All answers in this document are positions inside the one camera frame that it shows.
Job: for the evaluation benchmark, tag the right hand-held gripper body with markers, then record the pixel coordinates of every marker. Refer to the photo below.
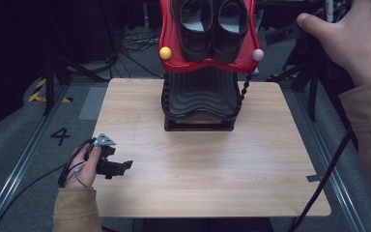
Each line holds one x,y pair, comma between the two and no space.
322,64

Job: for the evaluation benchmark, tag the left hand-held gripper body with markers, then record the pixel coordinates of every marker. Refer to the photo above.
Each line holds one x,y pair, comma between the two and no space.
104,140

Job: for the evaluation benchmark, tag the black leather shoe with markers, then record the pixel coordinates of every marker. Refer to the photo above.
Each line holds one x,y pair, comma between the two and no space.
230,30
194,29

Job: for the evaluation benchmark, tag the red and black shoe rack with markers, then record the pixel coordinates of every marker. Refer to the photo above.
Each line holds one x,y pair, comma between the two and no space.
203,96

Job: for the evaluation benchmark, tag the person's left hand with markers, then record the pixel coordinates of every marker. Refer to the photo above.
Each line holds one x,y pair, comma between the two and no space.
83,172

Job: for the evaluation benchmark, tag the person's right hand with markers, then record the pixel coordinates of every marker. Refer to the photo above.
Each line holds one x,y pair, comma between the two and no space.
354,35

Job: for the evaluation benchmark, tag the black metal stand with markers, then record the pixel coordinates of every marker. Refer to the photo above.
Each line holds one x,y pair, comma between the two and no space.
306,83
50,80

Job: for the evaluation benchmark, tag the yellow and black floor tape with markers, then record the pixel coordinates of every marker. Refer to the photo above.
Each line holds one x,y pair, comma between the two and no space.
37,95

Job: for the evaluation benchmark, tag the grey tape piece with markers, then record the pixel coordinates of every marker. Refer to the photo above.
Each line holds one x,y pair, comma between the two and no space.
313,178

